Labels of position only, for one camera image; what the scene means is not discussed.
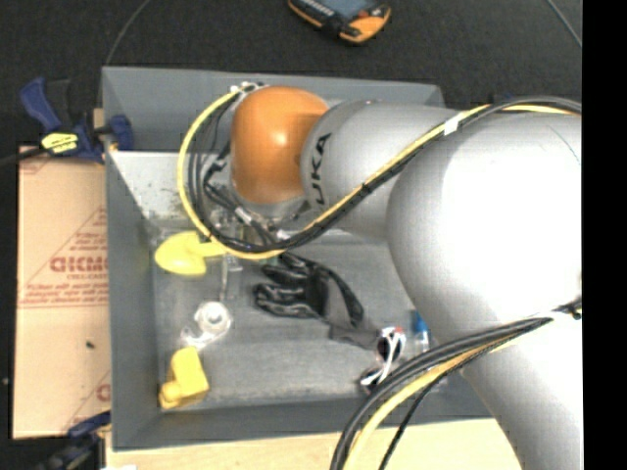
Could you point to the grey metal bin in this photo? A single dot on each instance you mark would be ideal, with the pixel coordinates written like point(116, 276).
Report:
point(274, 360)

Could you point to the black glove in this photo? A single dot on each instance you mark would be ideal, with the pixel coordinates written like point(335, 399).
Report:
point(289, 289)

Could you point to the yellow angular plastic block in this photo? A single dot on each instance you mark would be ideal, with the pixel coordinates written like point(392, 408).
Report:
point(185, 375)

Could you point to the brown cardboard board, red print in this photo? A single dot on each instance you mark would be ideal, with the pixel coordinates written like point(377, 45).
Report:
point(59, 321)

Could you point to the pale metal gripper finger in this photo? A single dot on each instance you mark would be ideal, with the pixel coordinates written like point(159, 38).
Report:
point(236, 263)
point(226, 282)

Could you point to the white sunglasses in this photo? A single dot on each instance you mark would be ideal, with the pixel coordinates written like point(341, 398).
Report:
point(389, 348)

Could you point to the clear plastic bottle, blue cap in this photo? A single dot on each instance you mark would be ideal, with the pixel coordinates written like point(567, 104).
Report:
point(419, 331)

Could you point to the yellow round plastic cup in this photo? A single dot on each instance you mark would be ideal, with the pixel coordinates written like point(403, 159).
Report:
point(180, 255)

